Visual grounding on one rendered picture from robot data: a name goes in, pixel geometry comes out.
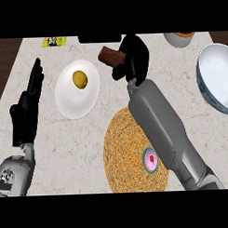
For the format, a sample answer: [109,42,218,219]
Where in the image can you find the round woven straw placemat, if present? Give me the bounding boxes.
[101,105,169,194]

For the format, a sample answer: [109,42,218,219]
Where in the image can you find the small white bowl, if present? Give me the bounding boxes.
[162,31,196,50]

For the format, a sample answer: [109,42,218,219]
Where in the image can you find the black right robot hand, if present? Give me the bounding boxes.
[110,33,151,88]

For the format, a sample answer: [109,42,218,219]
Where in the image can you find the brown sweet potato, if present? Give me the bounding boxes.
[97,46,127,69]

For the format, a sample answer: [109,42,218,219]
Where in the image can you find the yellow packet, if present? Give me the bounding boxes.
[42,35,68,48]

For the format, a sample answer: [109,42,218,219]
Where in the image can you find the pink frosted cupcake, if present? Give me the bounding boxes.
[141,146,160,175]

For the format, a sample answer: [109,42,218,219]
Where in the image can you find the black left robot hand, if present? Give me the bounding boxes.
[7,57,47,148]

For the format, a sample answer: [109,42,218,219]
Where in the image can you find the yellow potato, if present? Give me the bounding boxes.
[72,69,89,90]

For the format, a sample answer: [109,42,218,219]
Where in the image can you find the white and blue bowl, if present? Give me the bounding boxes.
[194,42,228,117]

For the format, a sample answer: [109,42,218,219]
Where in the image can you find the white plate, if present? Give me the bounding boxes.
[52,59,102,121]

